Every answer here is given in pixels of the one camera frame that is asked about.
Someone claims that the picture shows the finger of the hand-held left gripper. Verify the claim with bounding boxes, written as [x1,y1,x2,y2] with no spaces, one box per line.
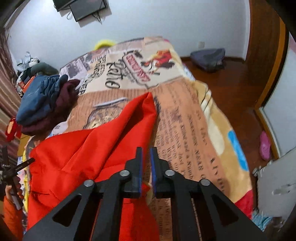
[14,158,36,172]

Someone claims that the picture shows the grey cushion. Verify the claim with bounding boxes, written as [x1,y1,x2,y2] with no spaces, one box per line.
[30,62,60,76]

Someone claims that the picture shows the folded blue jeans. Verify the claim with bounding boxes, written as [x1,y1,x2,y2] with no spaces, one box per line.
[16,74,69,126]

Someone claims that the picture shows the yellow curved object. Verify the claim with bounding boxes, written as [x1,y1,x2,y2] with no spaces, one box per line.
[94,39,116,50]

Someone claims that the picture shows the pile of socks and clothes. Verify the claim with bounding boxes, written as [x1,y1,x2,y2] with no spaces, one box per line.
[16,52,41,78]

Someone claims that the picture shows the brown wooden door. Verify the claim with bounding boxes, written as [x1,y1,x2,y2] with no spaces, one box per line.
[243,0,289,110]

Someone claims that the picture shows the red zip jacket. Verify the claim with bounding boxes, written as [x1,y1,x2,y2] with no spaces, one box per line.
[26,91,160,241]

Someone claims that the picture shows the light blue cloth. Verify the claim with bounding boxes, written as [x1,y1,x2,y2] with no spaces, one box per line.
[252,210,274,230]

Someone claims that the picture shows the striped brown curtain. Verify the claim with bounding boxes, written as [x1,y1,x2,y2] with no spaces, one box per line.
[0,30,22,120]

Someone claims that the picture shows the wall-mounted black television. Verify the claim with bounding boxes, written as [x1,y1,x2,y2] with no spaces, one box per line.
[53,0,79,12]

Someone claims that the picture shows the pink slipper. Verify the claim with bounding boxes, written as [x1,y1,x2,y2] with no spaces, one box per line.
[259,131,272,161]

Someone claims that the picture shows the white furniture piece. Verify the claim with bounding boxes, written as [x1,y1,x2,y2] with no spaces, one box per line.
[256,146,296,223]

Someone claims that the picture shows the dark bag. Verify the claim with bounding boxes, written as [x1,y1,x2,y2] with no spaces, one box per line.
[190,48,226,73]

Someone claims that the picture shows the person's left hand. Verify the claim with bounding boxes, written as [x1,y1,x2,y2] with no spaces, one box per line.
[5,184,24,204]

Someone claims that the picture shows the person's left forearm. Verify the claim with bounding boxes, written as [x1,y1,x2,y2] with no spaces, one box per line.
[2,197,25,241]

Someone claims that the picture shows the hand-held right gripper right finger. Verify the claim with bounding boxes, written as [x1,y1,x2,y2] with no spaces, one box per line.
[150,147,269,241]

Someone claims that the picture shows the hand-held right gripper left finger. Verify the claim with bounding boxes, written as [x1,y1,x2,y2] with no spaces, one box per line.
[23,147,143,241]

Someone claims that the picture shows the small black wall monitor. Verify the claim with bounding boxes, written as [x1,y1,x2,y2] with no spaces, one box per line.
[69,0,110,22]

